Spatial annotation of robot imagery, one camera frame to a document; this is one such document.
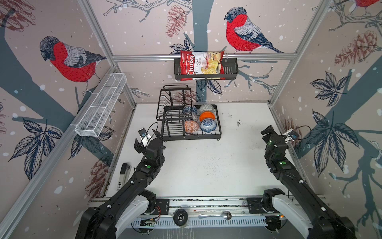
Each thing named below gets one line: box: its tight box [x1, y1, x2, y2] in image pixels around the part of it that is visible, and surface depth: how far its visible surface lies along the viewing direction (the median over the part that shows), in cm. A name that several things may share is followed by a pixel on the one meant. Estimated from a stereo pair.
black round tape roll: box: [173, 208, 189, 227], surface depth 63 cm
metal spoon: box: [198, 210, 233, 221], surface depth 73 cm
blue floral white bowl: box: [199, 118, 217, 132], surface depth 105 cm
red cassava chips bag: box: [180, 50, 226, 82], surface depth 90 cm
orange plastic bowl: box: [199, 111, 216, 122], surface depth 106 cm
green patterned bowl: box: [199, 103, 215, 118], surface depth 113 cm
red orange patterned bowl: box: [184, 119, 199, 133], surface depth 105 cm
